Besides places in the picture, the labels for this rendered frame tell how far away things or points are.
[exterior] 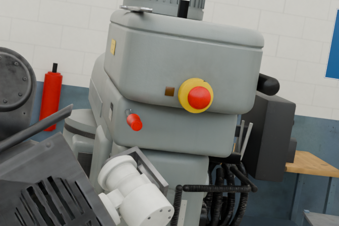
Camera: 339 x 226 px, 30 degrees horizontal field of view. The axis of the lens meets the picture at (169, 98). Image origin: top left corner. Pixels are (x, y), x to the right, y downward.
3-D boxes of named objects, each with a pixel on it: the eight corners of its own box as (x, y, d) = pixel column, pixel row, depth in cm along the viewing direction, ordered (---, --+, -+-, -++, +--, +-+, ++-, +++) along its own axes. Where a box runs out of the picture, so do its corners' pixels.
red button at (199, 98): (210, 111, 108) (213, 88, 107) (187, 108, 107) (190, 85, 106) (205, 108, 111) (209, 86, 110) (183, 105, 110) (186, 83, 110)
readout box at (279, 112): (287, 183, 163) (301, 104, 161) (253, 180, 161) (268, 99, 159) (262, 164, 183) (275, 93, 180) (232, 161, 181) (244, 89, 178)
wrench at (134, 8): (158, 13, 103) (158, 8, 103) (134, 10, 102) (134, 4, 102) (138, 11, 127) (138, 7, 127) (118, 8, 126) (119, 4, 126)
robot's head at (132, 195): (120, 232, 85) (174, 199, 88) (82, 179, 90) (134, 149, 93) (124, 253, 90) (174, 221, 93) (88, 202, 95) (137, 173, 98)
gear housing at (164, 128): (233, 160, 125) (242, 110, 124) (111, 146, 120) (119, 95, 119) (196, 127, 158) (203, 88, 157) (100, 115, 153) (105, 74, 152)
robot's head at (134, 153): (125, 201, 87) (170, 179, 91) (94, 159, 92) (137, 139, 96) (121, 226, 92) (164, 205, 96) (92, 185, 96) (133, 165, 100)
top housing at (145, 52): (261, 119, 115) (276, 32, 113) (118, 101, 110) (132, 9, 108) (203, 86, 161) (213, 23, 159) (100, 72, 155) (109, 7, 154)
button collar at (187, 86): (210, 115, 111) (216, 81, 110) (177, 111, 110) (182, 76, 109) (208, 113, 113) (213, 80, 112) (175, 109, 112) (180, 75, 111)
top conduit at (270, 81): (278, 97, 118) (281, 78, 117) (257, 94, 117) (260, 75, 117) (218, 71, 162) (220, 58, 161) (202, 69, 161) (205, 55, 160)
